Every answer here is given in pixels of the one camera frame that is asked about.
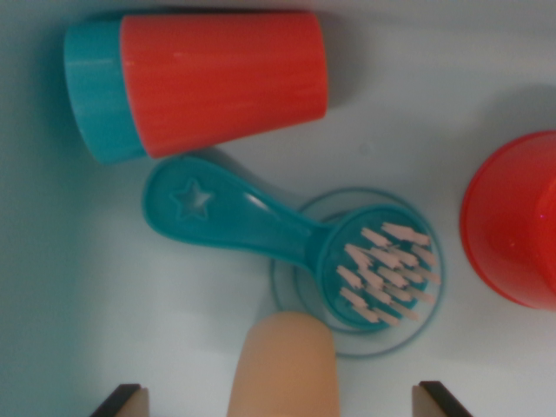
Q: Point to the teal dish brush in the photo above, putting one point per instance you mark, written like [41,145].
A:
[260,221]

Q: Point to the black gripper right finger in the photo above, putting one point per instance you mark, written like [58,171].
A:
[430,401]

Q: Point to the light blue toy sink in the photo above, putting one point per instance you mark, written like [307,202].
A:
[65,282]

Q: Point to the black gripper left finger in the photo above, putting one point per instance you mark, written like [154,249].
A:
[130,404]

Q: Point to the cream toy detergent bottle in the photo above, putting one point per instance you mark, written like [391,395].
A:
[282,369]

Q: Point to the red tumbler with teal band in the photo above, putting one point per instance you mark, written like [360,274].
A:
[226,82]

